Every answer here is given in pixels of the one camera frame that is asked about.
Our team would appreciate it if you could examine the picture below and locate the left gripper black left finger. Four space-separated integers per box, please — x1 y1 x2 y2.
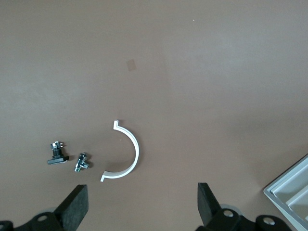
16 184 89 231

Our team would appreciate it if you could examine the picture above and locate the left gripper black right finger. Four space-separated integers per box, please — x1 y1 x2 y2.
196 182 253 231

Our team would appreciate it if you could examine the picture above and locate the white drawer cabinet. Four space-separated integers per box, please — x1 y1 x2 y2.
263 153 308 231

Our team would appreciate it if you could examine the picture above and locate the white plastic half ring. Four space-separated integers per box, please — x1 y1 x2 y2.
100 119 140 182

